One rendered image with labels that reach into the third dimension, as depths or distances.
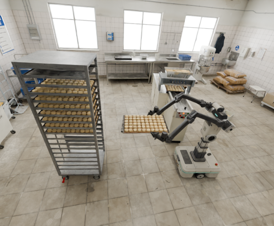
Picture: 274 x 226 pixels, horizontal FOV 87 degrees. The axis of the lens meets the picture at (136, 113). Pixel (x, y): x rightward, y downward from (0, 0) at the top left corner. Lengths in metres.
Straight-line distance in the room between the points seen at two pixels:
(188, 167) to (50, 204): 2.08
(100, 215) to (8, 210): 1.20
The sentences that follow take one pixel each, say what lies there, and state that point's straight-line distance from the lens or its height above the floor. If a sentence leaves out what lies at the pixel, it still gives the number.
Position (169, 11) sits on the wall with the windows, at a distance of 6.30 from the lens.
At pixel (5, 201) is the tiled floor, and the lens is 2.93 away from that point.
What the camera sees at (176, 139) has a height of 0.14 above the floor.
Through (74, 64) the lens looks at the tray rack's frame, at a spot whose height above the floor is 1.82.
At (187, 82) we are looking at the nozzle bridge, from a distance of 3.36.
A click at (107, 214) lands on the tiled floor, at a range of 2.38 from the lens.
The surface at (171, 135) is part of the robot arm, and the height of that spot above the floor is 1.05.
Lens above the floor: 2.22
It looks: 34 degrees down
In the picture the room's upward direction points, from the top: 5 degrees clockwise
